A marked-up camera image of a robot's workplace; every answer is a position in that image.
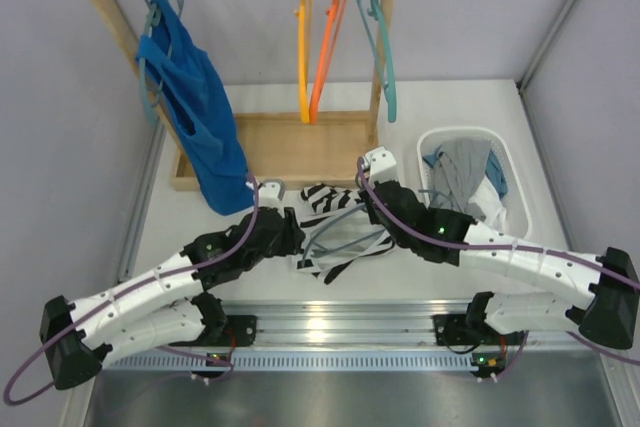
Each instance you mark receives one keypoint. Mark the grey-blue hanger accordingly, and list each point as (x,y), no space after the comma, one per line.
(151,93)
(330,227)

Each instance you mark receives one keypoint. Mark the yellow hanger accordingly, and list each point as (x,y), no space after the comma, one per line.
(304,16)

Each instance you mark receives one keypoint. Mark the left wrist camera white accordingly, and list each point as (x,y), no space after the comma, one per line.
(269,194)

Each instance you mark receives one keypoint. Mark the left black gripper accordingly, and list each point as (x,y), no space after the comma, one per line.
(289,231)

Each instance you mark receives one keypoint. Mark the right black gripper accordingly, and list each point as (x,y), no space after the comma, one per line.
(373,217)

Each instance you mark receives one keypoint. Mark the orange hanger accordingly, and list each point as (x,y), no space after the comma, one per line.
(335,14)

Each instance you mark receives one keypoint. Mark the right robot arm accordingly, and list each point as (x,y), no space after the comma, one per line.
(596,296)

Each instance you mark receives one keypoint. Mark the teal hanger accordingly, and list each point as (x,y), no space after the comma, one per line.
(383,62)

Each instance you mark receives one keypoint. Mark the aluminium mounting rail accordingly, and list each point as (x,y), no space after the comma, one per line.
(337,325)

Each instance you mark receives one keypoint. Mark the white garment in basket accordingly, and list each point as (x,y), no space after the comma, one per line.
(488,207)

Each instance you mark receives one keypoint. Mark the grey garment in basket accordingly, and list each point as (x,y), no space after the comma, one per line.
(457,173)

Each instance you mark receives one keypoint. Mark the blue garment in basket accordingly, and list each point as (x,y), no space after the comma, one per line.
(494,172)

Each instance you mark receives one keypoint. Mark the black white striped tank top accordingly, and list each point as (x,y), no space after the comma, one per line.
(330,197)

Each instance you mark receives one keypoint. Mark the grey-blue hanger under blue top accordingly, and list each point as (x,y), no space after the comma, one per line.
(151,93)

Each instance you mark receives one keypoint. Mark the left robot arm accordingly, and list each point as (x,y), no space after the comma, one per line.
(170,303)

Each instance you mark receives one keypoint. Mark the white slotted cable duct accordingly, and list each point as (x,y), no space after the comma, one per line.
(310,361)

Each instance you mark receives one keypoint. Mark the wooden clothes rack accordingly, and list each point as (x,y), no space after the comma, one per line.
(278,144)

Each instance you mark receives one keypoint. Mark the blue tank top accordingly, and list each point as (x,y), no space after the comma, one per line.
(199,110)

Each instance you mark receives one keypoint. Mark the white perforated laundry basket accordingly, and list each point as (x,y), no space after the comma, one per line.
(518,212)

